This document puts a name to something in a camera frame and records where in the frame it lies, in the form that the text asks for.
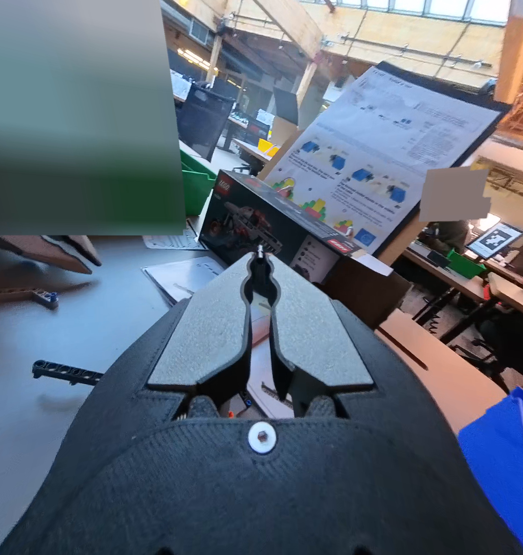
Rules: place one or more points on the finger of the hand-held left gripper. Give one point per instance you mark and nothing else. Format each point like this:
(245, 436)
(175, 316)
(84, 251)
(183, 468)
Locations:
(81, 249)
(31, 249)

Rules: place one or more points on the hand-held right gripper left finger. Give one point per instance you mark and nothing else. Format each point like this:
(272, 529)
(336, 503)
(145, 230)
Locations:
(205, 334)

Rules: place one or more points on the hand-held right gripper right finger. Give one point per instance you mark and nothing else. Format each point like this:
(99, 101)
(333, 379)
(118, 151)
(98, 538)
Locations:
(322, 342)

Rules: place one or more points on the black lego pin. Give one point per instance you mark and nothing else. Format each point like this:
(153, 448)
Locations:
(260, 271)

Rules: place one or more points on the grey lego assembly blue pins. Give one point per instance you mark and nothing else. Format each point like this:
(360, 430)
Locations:
(27, 295)

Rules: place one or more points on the lego sticker sheet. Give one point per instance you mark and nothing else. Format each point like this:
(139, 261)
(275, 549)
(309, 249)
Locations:
(170, 240)

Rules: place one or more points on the black lego beam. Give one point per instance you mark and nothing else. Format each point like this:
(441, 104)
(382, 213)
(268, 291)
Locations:
(66, 372)

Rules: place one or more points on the black lego set box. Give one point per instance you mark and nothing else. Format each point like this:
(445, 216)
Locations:
(252, 216)

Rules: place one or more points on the white paper slip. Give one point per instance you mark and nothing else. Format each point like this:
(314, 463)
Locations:
(372, 263)

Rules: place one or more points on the green plastic bin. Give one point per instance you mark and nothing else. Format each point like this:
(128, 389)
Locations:
(196, 182)

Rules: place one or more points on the small green bin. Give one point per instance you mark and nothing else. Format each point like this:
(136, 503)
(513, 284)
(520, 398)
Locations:
(467, 265)

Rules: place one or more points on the black mesh chair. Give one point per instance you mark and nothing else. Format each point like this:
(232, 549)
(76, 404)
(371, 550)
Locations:
(205, 121)

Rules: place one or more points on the long work table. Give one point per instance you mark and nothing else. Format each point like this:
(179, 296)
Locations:
(508, 292)

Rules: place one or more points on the yellow plastic bins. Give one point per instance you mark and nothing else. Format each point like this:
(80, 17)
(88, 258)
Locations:
(268, 147)

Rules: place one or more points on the monitor showing square tag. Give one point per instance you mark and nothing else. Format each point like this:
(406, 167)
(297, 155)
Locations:
(495, 240)

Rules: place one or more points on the printed instruction sheet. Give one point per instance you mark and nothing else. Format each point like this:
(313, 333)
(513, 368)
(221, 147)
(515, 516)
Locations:
(374, 143)

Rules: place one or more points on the blue plastic bin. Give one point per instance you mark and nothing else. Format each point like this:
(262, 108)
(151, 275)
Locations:
(500, 459)

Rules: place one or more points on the black display board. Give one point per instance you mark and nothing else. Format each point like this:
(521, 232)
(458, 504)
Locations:
(500, 112)

